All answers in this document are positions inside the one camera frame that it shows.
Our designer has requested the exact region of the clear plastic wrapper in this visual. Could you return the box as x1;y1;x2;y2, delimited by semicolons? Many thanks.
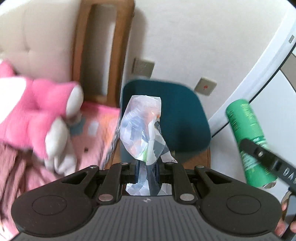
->
120;95;176;196

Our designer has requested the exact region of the green cylindrical can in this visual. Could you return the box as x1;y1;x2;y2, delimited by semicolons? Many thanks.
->
226;99;277;189

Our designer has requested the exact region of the teal trash bin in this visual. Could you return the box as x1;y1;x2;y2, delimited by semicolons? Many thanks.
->
121;79;211;163

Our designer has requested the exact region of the person's right hand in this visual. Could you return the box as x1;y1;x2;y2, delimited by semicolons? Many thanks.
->
274;198;289;237

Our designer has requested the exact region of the pink plush toy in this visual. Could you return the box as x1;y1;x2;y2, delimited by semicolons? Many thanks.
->
1;60;84;170

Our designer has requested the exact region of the beige tufted headboard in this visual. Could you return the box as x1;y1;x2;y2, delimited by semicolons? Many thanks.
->
1;1;81;82

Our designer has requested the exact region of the white door frame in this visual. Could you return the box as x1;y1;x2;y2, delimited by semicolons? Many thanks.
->
209;23;295;182

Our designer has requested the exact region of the beige wall switch plate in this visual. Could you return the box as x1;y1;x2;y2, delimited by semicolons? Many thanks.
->
132;58;155;78

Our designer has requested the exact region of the beige wall outlet plate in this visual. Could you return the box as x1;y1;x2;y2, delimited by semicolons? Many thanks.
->
194;77;217;96

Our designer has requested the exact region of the wooden headboard frame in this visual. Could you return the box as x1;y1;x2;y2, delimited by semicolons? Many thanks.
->
72;1;135;107

